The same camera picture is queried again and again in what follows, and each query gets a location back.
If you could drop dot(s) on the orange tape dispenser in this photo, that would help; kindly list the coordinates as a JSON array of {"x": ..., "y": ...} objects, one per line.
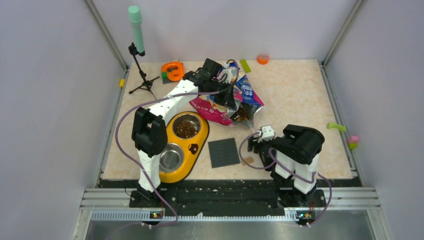
[{"x": 172, "y": 72}]

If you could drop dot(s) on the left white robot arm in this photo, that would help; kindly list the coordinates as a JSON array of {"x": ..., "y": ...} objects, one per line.
[{"x": 149, "y": 125}]

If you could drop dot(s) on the dark grey square baseplate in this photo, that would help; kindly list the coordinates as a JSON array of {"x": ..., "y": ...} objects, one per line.
[{"x": 223, "y": 153}]

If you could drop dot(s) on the pink pet food bag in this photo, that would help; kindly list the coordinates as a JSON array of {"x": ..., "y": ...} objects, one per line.
[{"x": 248, "y": 102}]

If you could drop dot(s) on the yellow clip on frame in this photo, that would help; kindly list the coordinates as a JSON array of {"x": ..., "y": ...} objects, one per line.
[{"x": 122, "y": 83}]

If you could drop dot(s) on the green bone toy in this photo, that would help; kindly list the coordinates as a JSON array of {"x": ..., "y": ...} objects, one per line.
[{"x": 339, "y": 127}]

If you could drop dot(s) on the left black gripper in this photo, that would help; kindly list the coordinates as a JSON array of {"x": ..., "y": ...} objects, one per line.
[{"x": 227, "y": 97}]

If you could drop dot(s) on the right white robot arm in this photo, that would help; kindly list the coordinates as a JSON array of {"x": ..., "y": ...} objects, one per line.
[{"x": 295, "y": 154}]

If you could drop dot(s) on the green microphone on tripod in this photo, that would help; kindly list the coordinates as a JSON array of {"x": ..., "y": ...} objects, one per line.
[{"x": 137, "y": 48}]

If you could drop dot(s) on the orange semicircle container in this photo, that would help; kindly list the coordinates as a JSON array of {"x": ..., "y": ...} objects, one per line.
[{"x": 262, "y": 59}]

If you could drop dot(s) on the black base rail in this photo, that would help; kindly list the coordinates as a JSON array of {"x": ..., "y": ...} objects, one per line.
[{"x": 228, "y": 198}]

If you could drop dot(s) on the pink green toy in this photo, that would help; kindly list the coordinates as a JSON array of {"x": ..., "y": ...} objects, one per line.
[{"x": 352, "y": 142}]

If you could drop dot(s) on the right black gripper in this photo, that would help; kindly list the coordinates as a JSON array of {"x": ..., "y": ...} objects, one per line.
[{"x": 256, "y": 142}]

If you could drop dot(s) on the small wooden block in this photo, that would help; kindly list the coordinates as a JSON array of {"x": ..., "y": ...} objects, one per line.
[{"x": 247, "y": 161}]

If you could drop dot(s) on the green lego brick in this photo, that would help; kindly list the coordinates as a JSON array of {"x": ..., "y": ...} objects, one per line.
[{"x": 245, "y": 66}]

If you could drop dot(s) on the yellow double pet bowl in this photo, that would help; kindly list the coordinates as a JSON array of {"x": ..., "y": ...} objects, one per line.
[{"x": 187, "y": 133}]

